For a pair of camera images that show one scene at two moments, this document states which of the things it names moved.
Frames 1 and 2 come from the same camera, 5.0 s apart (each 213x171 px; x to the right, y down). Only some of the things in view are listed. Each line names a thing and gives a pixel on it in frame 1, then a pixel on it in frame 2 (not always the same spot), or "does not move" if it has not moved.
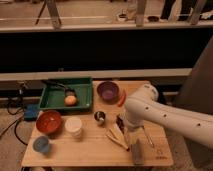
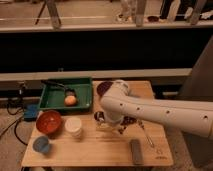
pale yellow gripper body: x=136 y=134 to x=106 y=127
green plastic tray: x=54 y=92 does not move
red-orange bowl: x=49 y=122 does not move
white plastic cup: x=72 y=127 does not move
